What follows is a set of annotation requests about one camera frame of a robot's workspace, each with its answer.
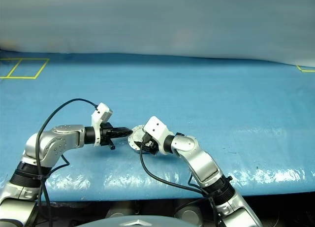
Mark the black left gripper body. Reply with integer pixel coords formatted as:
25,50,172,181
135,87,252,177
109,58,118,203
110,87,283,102
99,122,116,150

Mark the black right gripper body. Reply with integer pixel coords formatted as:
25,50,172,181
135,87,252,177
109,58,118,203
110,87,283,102
141,134,160,156

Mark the round silver motor lid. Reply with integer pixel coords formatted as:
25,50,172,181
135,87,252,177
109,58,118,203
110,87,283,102
127,124,148,151

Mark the dark rounded shape under table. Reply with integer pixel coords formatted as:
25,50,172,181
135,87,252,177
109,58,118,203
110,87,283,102
174,201,205,220
105,201,138,218

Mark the grey rounded shell with emblem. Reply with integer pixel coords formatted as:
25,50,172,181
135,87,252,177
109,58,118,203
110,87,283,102
86,214,197,227

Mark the blue plastic table cover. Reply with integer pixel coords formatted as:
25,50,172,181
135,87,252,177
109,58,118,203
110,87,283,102
0,48,315,202

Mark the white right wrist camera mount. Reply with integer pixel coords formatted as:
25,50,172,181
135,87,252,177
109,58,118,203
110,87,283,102
143,116,170,154

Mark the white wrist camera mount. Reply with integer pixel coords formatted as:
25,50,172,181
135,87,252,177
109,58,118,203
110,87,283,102
143,116,170,154
91,102,114,148

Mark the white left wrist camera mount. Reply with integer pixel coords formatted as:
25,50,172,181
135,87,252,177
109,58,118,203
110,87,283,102
91,102,114,148

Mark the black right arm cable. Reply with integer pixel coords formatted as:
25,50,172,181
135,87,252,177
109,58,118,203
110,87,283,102
139,135,224,227

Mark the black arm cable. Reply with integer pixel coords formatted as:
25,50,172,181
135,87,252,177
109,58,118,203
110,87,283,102
35,98,99,227
139,135,224,227

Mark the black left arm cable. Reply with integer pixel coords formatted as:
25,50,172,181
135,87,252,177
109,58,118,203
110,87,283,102
35,98,99,227

